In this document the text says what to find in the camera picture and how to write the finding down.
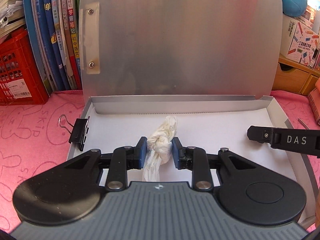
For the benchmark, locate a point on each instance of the thin metal rod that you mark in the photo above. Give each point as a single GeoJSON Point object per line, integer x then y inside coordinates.
{"type": "Point", "coordinates": [303, 123]}

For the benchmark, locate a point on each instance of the row of blue books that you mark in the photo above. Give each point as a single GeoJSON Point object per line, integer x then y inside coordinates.
{"type": "Point", "coordinates": [53, 33]}

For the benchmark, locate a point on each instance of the black binder clip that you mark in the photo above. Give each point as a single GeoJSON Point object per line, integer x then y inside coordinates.
{"type": "Point", "coordinates": [79, 131]}

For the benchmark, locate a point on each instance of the silver open storage box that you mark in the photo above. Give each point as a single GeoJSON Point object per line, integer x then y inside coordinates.
{"type": "Point", "coordinates": [210, 63]}

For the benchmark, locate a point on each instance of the blue round plush ball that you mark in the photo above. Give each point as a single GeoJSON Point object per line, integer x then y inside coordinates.
{"type": "Point", "coordinates": [294, 8]}

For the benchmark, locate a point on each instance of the stack of paper books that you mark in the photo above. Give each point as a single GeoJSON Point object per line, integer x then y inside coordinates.
{"type": "Point", "coordinates": [12, 17]}

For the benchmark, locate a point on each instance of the white knotted cloth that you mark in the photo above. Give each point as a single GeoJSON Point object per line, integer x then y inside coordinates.
{"type": "Point", "coordinates": [159, 149]}

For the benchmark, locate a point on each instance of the wooden drawer organizer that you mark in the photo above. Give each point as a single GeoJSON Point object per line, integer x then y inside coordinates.
{"type": "Point", "coordinates": [294, 77]}

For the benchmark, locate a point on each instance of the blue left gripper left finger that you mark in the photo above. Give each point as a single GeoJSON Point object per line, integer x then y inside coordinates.
{"type": "Point", "coordinates": [141, 151]}

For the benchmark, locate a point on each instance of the pink tabletop mat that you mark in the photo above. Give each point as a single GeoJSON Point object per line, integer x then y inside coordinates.
{"type": "Point", "coordinates": [32, 140]}

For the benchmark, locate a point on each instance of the white label printer box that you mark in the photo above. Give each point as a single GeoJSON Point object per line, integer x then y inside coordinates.
{"type": "Point", "coordinates": [298, 42]}

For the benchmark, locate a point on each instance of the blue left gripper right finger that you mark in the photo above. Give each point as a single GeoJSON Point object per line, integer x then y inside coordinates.
{"type": "Point", "coordinates": [177, 153]}

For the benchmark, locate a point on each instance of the red plastic basket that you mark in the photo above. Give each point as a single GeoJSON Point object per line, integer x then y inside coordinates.
{"type": "Point", "coordinates": [21, 83]}

